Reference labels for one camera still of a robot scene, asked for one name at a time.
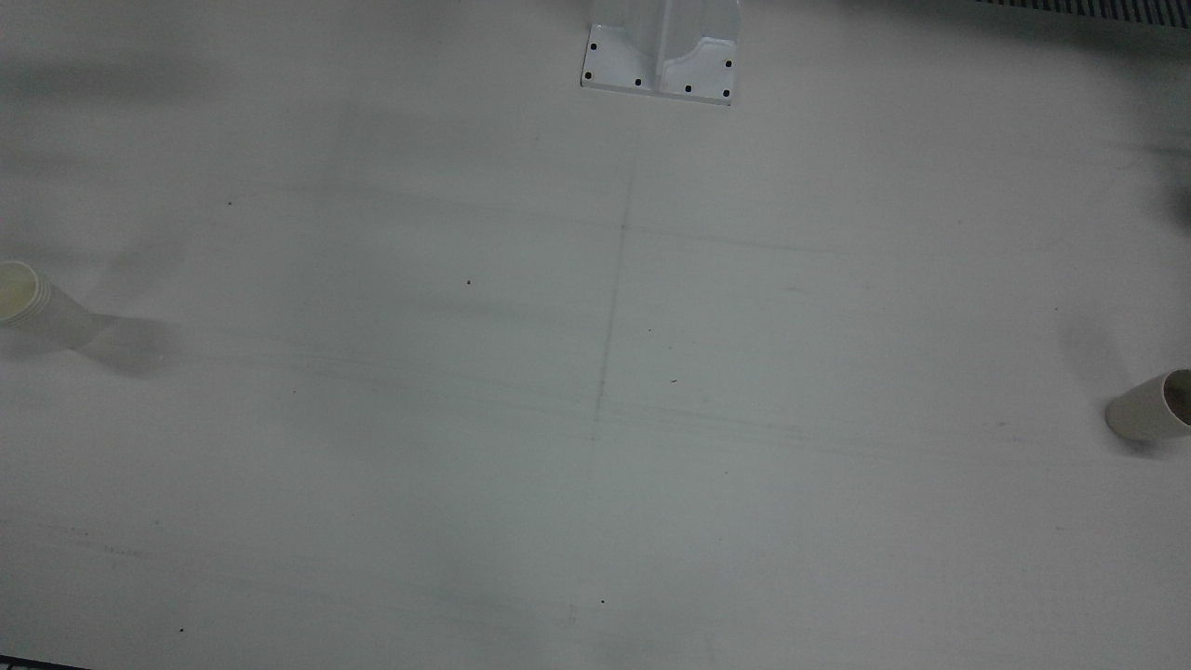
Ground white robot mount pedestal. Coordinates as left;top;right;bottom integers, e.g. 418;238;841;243
581;0;743;106

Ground plain paper cup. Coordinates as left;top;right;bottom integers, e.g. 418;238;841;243
1105;369;1191;442

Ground grey ribbed vent panel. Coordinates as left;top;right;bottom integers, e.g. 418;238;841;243
972;0;1191;29

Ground ribbed paper cup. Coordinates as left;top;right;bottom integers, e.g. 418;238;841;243
0;261;100;351

